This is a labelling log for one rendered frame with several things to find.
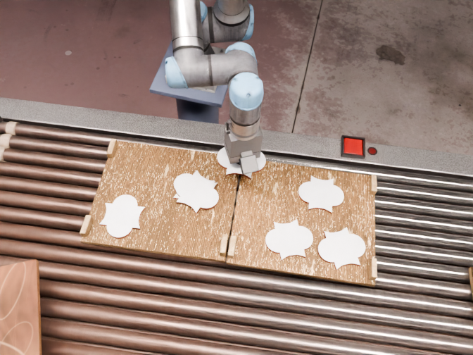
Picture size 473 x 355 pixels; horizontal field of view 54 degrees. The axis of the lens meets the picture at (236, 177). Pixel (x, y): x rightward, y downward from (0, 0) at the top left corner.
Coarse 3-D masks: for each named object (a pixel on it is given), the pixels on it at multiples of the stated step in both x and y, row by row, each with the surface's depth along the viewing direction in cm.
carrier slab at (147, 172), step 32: (128, 160) 144; (160, 160) 145; (192, 160) 145; (96, 192) 138; (128, 192) 139; (160, 192) 139; (224, 192) 140; (96, 224) 133; (160, 224) 134; (192, 224) 134; (224, 224) 134; (192, 256) 129
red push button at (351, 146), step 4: (344, 140) 152; (348, 140) 152; (352, 140) 152; (356, 140) 152; (360, 140) 152; (344, 144) 151; (348, 144) 151; (352, 144) 151; (356, 144) 151; (360, 144) 151; (344, 148) 150; (348, 148) 150; (352, 148) 150; (356, 148) 150; (360, 148) 150; (344, 152) 150; (348, 152) 149; (352, 152) 150; (356, 152) 150; (360, 152) 150
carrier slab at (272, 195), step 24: (264, 168) 144; (288, 168) 145; (312, 168) 145; (240, 192) 140; (264, 192) 140; (288, 192) 140; (360, 192) 141; (240, 216) 136; (264, 216) 136; (288, 216) 136; (312, 216) 137; (336, 216) 137; (360, 216) 137; (240, 240) 132; (264, 240) 132; (240, 264) 128; (264, 264) 128; (288, 264) 129; (312, 264) 129; (360, 264) 129
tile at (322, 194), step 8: (312, 176) 142; (304, 184) 141; (312, 184) 141; (320, 184) 141; (328, 184) 141; (304, 192) 139; (312, 192) 140; (320, 192) 140; (328, 192) 140; (336, 192) 140; (304, 200) 138; (312, 200) 138; (320, 200) 138; (328, 200) 138; (336, 200) 138; (312, 208) 137; (320, 208) 137; (328, 208) 137
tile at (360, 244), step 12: (324, 240) 132; (336, 240) 132; (348, 240) 132; (360, 240) 132; (324, 252) 130; (336, 252) 130; (348, 252) 130; (360, 252) 130; (336, 264) 128; (348, 264) 129
